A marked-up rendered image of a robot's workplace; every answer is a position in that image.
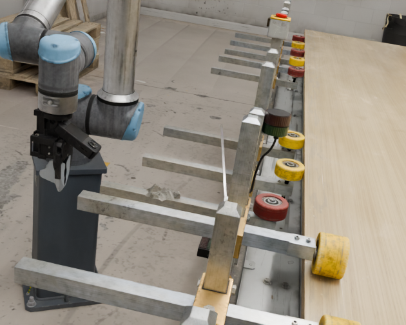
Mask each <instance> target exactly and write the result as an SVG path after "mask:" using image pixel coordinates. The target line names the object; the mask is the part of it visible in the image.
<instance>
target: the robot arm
mask: <svg viewBox="0 0 406 325"><path fill-rule="evenodd" d="M65 2H66V0H27V2H26V3H25V5H24V6H23V8H22V10H21V11H20V12H19V15H17V16H16V17H15V19H14V20H13V21H12V23H8V22H2V23H1V24H0V56H1V57H2V58H3V59H8V60H11V61H20V62H24V63H32V64H38V65H39V78H38V109H35V110H34V115H36V116H37V129H36V130H35V131H34V133H33V134H32V135H31V136H30V155H31V156H34V157H38V158H39V159H44V160H46V161H48V164H47V165H46V168H45V169H42V170H40V172H39V174H40V176H41V177H42V178H43V179H46V180H48V181H51V182H53V183H55V185H56V188H57V191H58V192H60V191H61V190H62V189H63V188H64V187H65V185H66V182H67V179H68V175H69V171H70V166H78V165H82V164H86V163H88V162H90V161H91V160H92V159H93V158H94V157H95V156H96V155H97V154H98V152H99V151H100V150H101V145H100V144H99V143H97V142H96V141H94V140H93V139H92V138H91V137H89V135H95V136H99V137H107V138H112V139H119V140H122V141H123V140H125V141H133V140H135V139H136V137H137V135H138V133H139V130H140V126H141V123H142V118H143V114H144V103H143V102H139V95H138V93H137V92H136V91H135V90H134V84H135V69H136V60H137V45H138V36H139V21H140V5H141V0H108V4H107V17H106V41H105V54H104V78H103V87H102V88H101V89H99V90H98V91H97V95H95V94H92V89H91V88H90V87H89V86H87V85H84V84H79V73H80V72H82V71H83V70H84V69H85V68H87V67H89V66H90V65H91V64H92V63H93V60H94V59H95V56H96V54H97V47H96V44H95V41H94V40H93V39H92V37H91V36H90V35H88V34H87V33H85V32H82V31H72V32H70V33H69V32H61V31H57V30H51V27H52V26H53V24H54V22H55V20H56V19H57V16H58V15H59V13H60V11H61V9H62V7H63V6H64V4H65ZM38 134H39V135H38ZM32 142H33V151H32Z"/></svg>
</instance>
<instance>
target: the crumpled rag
mask: <svg viewBox="0 0 406 325"><path fill-rule="evenodd" d="M146 191H148V192H149V193H147V194H146V195H145V196H147V197H149V198H151V199H158V200H161V201H164V200H167V199H168V200H172V199H173V200H174V199H180V196H181V194H180V192H179V191H176V192H175V191H174V190H173V189H171V188H167V189H166V188H165V187H163V188H161V187H160V186H159V185H158V184H156V183H155V184H154V185H153V186H152V187H151V188H147V190H146Z"/></svg>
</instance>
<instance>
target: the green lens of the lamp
mask: <svg viewBox="0 0 406 325"><path fill-rule="evenodd" d="M288 130H289V126H288V127H286V128H277V127H274V126H270V125H268V124H266V123H265V122H263V125H262V131H263V132H264V133H265V134H267V135H270V136H273V137H285V136H287V133H288Z"/></svg>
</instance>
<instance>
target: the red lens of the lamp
mask: <svg viewBox="0 0 406 325"><path fill-rule="evenodd" d="M267 110H268V109H266V112H265V115H264V121H265V122H266V123H267V124H270V125H273V126H280V127H285V126H289V124H290V121H291V114H290V116H289V117H278V116H274V115H271V114H269V113H267Z"/></svg>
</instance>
